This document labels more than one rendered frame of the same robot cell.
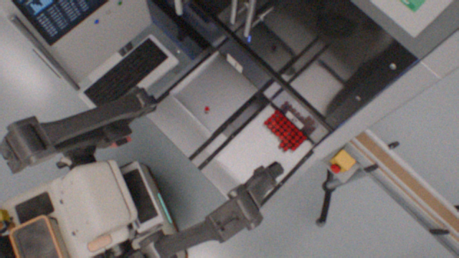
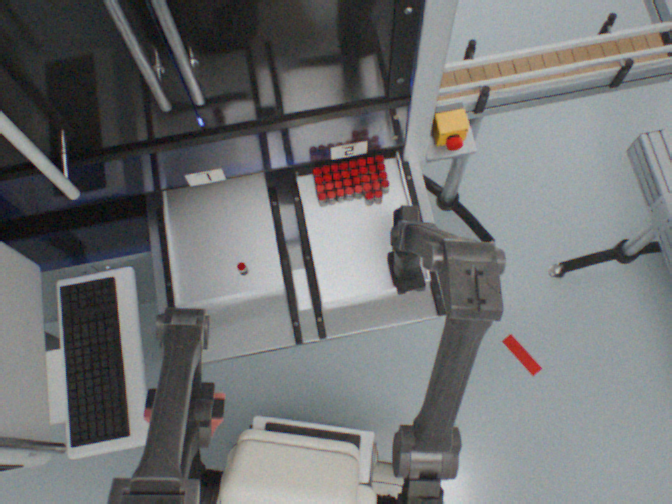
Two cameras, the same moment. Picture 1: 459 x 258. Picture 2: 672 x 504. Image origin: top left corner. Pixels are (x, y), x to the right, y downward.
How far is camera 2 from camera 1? 26 cm
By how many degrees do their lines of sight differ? 11
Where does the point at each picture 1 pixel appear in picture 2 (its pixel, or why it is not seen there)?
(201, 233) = (465, 343)
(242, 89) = (247, 199)
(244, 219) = (487, 263)
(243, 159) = (352, 265)
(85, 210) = not seen: outside the picture
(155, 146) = not seen: hidden behind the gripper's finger
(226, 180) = (366, 308)
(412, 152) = not seen: hidden behind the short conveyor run
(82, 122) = (172, 418)
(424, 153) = (483, 49)
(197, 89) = (200, 263)
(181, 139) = (260, 335)
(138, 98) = (180, 323)
